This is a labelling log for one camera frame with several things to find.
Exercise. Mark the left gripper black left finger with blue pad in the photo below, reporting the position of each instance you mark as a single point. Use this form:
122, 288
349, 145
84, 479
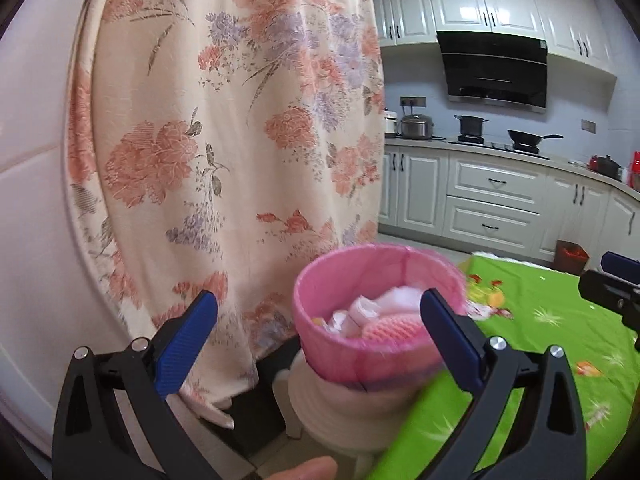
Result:
90, 438

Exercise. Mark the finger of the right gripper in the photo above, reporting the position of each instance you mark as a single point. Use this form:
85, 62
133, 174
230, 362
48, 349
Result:
613, 294
622, 267

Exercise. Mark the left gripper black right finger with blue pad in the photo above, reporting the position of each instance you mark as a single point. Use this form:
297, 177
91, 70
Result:
547, 439

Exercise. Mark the pink foam fruit net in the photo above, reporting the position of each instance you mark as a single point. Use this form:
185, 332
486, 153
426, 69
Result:
394, 328

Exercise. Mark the white paper towel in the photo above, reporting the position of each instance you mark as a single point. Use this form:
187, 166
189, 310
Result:
399, 300

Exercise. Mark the white lower kitchen cabinets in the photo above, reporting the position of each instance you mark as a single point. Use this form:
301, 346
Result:
470, 197

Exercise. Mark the white kitchen cabinets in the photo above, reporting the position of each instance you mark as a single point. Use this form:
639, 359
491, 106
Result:
571, 29
470, 197

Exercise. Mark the pink lined trash bin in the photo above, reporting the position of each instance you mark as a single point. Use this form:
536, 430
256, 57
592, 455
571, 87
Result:
334, 280

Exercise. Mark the white upper kitchen cabinets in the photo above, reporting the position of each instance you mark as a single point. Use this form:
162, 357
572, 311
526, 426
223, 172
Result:
571, 29

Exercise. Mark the operator left hand fingertip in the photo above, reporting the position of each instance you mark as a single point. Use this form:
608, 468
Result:
320, 468

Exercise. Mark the red floor waste basket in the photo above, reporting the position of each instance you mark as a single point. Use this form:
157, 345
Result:
569, 258

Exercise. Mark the red kettle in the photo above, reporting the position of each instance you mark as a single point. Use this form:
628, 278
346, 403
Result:
634, 172

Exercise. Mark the green cartoon tablecloth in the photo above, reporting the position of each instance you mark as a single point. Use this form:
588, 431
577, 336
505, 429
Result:
534, 308

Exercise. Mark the black red casserole pot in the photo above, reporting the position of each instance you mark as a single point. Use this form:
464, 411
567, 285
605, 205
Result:
606, 166

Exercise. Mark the black frying pan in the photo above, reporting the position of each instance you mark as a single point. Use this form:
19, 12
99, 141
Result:
529, 142

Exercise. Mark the white stool under bin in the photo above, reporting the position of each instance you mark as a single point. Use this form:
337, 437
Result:
356, 424

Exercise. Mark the black stock pot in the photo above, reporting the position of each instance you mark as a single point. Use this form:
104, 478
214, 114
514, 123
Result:
471, 129

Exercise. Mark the black range hood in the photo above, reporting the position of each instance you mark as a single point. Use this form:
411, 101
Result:
495, 68

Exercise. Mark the silver pressure cooker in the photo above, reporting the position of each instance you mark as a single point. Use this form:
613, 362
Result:
417, 126

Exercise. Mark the white rice cooker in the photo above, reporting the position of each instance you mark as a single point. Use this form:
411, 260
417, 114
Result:
391, 123

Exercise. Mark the floral pink curtain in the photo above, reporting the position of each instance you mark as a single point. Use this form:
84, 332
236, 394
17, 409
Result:
221, 145

